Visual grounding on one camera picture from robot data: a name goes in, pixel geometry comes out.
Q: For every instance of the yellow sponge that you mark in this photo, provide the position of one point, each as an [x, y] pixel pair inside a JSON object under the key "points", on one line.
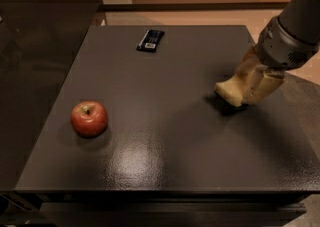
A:
{"points": [[236, 90]]}

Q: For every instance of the dark side table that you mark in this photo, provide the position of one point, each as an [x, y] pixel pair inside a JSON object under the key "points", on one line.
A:
{"points": [[39, 40]]}

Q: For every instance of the red apple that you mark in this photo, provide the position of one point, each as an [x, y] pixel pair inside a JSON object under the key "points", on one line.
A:
{"points": [[89, 119]]}

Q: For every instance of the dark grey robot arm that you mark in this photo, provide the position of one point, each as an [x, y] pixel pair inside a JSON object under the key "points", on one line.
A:
{"points": [[301, 18]]}

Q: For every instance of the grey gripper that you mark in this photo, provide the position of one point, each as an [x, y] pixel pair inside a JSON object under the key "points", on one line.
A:
{"points": [[282, 48]]}

